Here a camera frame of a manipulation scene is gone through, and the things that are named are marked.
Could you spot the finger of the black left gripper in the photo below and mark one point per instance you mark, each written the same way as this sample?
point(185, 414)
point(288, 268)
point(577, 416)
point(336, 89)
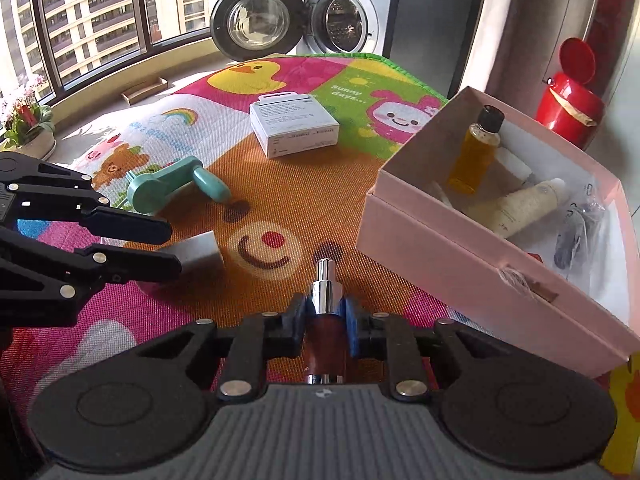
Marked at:
point(45, 286)
point(35, 190)

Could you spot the silver washing machine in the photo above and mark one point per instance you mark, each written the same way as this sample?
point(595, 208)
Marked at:
point(246, 29)

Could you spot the cream lotion tube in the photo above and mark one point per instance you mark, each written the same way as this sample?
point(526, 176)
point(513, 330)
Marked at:
point(514, 212)

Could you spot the white small box in box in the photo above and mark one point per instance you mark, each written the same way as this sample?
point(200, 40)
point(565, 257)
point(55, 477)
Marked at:
point(512, 165)

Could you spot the clear plastic bag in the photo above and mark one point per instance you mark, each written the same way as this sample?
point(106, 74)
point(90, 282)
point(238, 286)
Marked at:
point(577, 237)

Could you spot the red silver spray bottle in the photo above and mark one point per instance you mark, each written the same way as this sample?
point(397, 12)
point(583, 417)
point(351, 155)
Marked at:
point(326, 345)

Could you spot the red trash bin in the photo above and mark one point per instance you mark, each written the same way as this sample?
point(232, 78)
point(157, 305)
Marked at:
point(567, 106)

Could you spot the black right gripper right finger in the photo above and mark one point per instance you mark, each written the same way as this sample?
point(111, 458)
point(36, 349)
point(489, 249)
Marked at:
point(390, 338)

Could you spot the small wooden tray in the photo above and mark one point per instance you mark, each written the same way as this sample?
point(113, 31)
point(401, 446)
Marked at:
point(144, 89)

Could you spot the potted red flower plant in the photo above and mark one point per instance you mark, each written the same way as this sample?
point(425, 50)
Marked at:
point(27, 125)

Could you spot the pink cardboard box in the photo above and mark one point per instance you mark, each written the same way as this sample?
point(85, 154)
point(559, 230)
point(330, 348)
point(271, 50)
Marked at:
point(415, 225)

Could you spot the grey white square device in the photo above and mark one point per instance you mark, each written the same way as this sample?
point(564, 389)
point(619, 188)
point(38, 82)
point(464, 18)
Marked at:
point(197, 253)

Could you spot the teal handheld massager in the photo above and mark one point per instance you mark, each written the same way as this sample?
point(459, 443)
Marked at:
point(150, 193)

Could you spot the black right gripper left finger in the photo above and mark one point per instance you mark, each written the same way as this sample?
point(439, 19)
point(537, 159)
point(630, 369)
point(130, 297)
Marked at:
point(248, 348)

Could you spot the white boxed product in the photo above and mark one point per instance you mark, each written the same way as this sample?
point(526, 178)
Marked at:
point(287, 123)

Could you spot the colourful cartoon play mat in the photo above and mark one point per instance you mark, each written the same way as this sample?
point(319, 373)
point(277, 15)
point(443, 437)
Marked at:
point(285, 214)

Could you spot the amber liquid bottle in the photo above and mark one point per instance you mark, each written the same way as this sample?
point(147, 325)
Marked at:
point(477, 152)

